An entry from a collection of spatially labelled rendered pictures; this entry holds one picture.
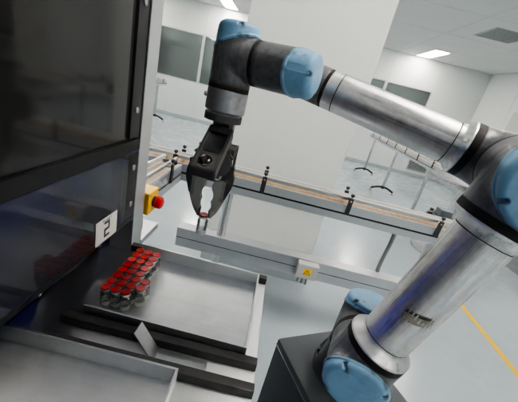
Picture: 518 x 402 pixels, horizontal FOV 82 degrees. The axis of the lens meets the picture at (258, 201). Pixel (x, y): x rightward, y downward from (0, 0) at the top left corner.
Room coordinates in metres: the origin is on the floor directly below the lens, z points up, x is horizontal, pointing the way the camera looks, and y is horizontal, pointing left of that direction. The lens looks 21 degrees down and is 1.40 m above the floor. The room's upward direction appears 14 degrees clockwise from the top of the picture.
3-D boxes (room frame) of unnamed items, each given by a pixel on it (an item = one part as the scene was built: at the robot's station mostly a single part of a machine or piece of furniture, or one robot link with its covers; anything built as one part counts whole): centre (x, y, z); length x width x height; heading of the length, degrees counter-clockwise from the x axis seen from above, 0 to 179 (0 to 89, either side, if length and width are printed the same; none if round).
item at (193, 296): (0.58, 0.12, 0.90); 0.34 x 0.26 x 0.04; 89
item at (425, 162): (5.80, -2.31, 0.92); 3.60 x 0.15 x 0.16; 0
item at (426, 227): (1.54, -0.23, 0.92); 1.90 x 0.15 x 0.16; 90
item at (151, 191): (0.84, 0.35, 0.99); 0.08 x 0.07 x 0.07; 90
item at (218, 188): (0.58, 0.08, 1.17); 0.06 x 0.03 x 0.09; 179
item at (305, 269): (1.47, -0.36, 0.50); 0.12 x 0.05 x 0.09; 90
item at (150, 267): (0.59, 0.23, 0.90); 0.18 x 0.02 x 0.05; 179
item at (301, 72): (0.56, 0.00, 1.43); 0.11 x 0.11 x 0.08; 70
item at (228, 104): (0.58, 0.11, 1.35); 0.08 x 0.08 x 0.05
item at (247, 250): (1.54, -0.38, 0.49); 1.60 x 0.08 x 0.12; 90
